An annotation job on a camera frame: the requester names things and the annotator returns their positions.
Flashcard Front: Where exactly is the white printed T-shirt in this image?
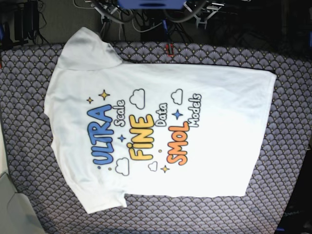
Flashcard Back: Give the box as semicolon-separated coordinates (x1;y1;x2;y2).
44;27;276;214

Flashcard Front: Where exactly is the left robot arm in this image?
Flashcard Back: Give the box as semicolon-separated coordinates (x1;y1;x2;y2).
163;0;226;29

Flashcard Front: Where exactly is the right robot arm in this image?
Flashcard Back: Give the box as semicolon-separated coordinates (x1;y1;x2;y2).
91;0;137;24

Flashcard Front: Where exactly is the red table clamp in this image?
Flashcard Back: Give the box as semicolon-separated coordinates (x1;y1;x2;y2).
165;43;175;57

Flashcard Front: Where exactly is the blue box at top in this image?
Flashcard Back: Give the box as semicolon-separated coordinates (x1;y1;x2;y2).
118;0;186;9

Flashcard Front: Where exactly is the fan-patterned grey tablecloth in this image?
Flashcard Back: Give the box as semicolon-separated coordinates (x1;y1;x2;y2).
0;42;312;234

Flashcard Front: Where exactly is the white cable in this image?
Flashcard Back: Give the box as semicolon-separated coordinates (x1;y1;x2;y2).
118;9;164;39

